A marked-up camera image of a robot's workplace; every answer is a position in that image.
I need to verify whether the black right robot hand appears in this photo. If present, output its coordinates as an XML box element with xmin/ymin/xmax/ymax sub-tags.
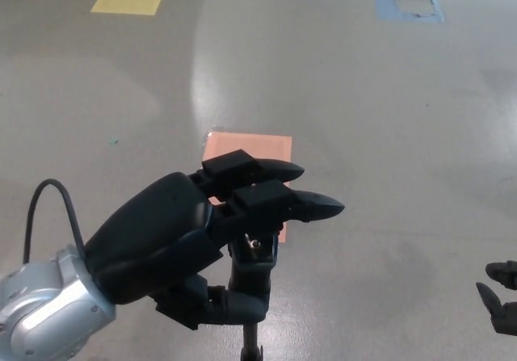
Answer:
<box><xmin>475</xmin><ymin>259</ymin><xmax>517</xmax><ymax>337</ymax></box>

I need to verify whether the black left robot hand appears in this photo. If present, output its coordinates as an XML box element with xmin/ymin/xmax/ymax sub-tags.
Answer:
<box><xmin>84</xmin><ymin>149</ymin><xmax>346</xmax><ymax>332</ymax></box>

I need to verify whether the orange rectangular floor marking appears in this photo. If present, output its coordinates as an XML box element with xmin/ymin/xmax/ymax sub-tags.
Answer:
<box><xmin>201</xmin><ymin>131</ymin><xmax>293</xmax><ymax>245</ymax></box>

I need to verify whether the black phone stand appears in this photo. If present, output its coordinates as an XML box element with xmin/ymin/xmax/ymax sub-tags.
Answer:
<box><xmin>227</xmin><ymin>231</ymin><xmax>280</xmax><ymax>361</ymax></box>

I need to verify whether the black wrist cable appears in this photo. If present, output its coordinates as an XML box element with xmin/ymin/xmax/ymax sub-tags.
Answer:
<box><xmin>23</xmin><ymin>178</ymin><xmax>88</xmax><ymax>266</ymax></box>

